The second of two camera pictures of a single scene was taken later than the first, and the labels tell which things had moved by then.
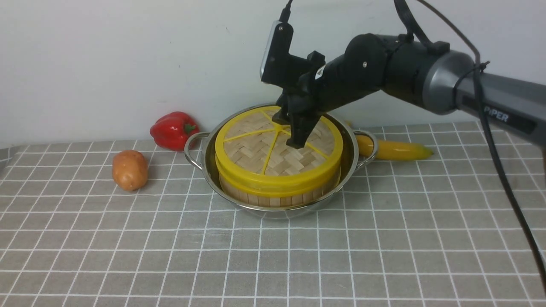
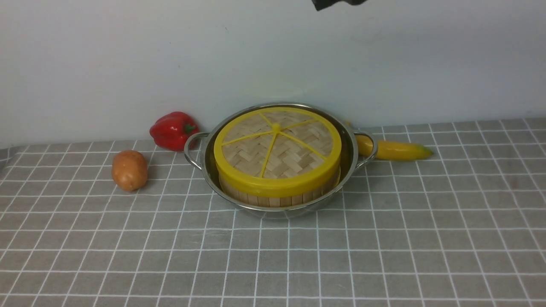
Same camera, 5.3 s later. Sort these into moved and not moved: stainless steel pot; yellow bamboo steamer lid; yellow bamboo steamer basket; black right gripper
Moved: black right gripper
Not moved: yellow bamboo steamer lid; stainless steel pot; yellow bamboo steamer basket
